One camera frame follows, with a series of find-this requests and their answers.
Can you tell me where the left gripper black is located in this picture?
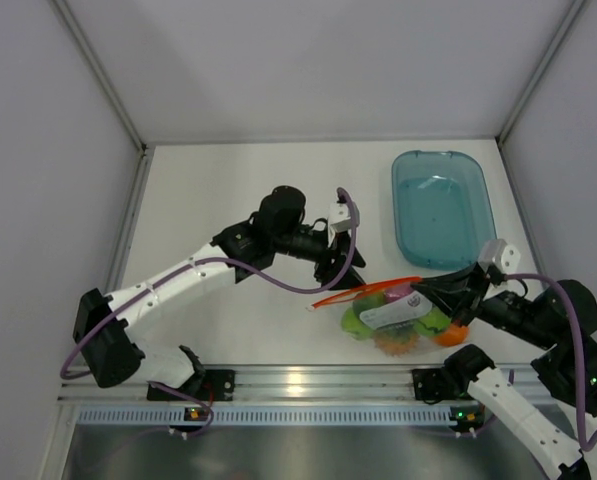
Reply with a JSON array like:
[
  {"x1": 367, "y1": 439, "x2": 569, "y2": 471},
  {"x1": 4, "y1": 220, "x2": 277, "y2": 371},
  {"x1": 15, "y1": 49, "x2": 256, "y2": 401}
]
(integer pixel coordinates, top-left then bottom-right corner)
[{"x1": 272, "y1": 224, "x2": 366, "y2": 291}]

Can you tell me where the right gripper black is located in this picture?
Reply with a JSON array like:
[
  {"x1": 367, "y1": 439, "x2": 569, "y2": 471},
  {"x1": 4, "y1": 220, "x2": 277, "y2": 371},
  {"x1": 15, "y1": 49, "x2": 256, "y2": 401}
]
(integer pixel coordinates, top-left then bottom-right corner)
[{"x1": 410, "y1": 260, "x2": 557, "y2": 348}]

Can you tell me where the purple toy onion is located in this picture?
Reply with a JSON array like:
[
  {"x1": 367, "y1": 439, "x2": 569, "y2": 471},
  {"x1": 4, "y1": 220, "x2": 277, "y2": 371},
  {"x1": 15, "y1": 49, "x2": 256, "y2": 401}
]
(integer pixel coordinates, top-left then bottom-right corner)
[{"x1": 384, "y1": 283, "x2": 414, "y2": 303}]

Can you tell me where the green toy apple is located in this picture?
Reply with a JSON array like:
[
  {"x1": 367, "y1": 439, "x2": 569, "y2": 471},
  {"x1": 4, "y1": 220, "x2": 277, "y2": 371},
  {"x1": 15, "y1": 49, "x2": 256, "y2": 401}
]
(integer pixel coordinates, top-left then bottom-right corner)
[{"x1": 341, "y1": 294, "x2": 387, "y2": 341}]

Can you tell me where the clear zip top bag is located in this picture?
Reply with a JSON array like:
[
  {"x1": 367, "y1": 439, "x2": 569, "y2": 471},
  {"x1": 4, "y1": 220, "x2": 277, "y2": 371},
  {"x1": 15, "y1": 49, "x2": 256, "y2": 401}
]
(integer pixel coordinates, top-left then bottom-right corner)
[{"x1": 308, "y1": 276, "x2": 448, "y2": 358}]

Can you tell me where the orange toy pineapple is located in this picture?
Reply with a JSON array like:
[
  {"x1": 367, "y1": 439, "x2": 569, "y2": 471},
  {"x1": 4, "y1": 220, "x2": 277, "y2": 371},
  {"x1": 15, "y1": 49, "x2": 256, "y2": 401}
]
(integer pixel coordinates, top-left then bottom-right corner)
[{"x1": 373, "y1": 330, "x2": 419, "y2": 357}]

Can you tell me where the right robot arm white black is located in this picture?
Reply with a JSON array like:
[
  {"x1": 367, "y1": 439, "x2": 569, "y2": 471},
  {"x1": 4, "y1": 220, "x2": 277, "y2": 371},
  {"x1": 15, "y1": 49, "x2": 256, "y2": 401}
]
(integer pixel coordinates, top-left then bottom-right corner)
[{"x1": 413, "y1": 264, "x2": 597, "y2": 479}]

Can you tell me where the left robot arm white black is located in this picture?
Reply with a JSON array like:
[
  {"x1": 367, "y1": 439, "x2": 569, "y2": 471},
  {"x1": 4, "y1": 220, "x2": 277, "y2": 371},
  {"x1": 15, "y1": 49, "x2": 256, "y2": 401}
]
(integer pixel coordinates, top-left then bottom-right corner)
[{"x1": 73, "y1": 185, "x2": 366, "y2": 400}]

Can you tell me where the green watermelon toy ball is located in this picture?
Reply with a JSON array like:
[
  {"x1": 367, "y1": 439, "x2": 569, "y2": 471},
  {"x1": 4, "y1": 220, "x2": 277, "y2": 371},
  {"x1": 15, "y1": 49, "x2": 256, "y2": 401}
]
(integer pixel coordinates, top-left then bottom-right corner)
[{"x1": 413, "y1": 307, "x2": 451, "y2": 337}]

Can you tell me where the orange toy ball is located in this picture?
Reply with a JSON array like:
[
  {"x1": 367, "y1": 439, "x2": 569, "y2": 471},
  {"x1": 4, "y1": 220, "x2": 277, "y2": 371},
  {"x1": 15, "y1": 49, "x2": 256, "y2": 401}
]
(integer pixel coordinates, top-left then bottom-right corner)
[{"x1": 432, "y1": 324, "x2": 470, "y2": 348}]

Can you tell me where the blue plastic basin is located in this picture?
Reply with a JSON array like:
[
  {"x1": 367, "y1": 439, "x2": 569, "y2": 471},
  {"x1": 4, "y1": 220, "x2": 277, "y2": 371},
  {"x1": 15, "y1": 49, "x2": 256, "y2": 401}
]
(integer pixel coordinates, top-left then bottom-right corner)
[{"x1": 391, "y1": 150, "x2": 496, "y2": 271}]

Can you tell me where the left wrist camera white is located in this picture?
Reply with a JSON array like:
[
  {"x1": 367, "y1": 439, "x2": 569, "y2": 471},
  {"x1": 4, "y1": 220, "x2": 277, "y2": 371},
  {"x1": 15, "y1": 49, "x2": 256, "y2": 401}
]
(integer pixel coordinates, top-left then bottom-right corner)
[{"x1": 327, "y1": 201, "x2": 360, "y2": 235}]

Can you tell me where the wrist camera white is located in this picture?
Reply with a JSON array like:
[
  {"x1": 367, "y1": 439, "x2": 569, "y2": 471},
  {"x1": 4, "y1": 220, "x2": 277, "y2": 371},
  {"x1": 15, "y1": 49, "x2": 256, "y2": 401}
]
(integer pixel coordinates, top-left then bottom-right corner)
[
  {"x1": 477, "y1": 238, "x2": 521, "y2": 274},
  {"x1": 327, "y1": 201, "x2": 360, "y2": 235}
]

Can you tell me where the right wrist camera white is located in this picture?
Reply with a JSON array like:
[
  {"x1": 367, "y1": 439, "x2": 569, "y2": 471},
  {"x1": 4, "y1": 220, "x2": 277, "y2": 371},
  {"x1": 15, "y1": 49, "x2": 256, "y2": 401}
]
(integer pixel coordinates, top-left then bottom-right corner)
[{"x1": 477, "y1": 238, "x2": 521, "y2": 274}]

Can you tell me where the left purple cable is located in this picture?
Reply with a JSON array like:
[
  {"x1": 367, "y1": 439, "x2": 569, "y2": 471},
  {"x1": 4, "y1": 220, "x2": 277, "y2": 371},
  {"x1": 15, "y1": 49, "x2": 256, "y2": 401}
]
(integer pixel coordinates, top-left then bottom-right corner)
[{"x1": 60, "y1": 187, "x2": 357, "y2": 379}]

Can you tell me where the aluminium mounting rail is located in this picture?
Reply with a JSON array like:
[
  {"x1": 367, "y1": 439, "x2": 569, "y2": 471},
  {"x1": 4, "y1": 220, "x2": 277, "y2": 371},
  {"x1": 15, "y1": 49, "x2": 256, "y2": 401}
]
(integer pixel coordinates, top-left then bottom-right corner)
[{"x1": 60, "y1": 363, "x2": 554, "y2": 404}]

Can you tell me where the grey slotted cable duct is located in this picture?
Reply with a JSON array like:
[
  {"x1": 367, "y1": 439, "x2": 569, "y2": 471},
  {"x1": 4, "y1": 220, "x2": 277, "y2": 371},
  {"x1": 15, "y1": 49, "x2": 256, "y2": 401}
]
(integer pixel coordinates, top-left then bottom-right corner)
[{"x1": 77, "y1": 403, "x2": 484, "y2": 426}]

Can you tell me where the right aluminium frame post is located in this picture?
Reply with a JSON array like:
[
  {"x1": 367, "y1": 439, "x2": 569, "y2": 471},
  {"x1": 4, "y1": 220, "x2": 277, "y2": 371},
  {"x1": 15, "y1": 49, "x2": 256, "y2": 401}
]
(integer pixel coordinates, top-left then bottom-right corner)
[{"x1": 496, "y1": 0, "x2": 591, "y2": 149}]

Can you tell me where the aluminium frame post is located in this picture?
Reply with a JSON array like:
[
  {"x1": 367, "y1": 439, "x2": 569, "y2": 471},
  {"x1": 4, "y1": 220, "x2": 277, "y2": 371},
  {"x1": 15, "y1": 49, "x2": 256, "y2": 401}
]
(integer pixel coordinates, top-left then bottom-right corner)
[
  {"x1": 496, "y1": 0, "x2": 591, "y2": 149},
  {"x1": 52, "y1": 0, "x2": 152, "y2": 201}
]

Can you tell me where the left aluminium frame post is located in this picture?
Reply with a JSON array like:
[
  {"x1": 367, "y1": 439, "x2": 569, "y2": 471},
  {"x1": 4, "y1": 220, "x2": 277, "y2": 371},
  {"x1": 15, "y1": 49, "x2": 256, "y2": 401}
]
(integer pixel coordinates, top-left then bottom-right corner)
[{"x1": 52, "y1": 0, "x2": 152, "y2": 201}]

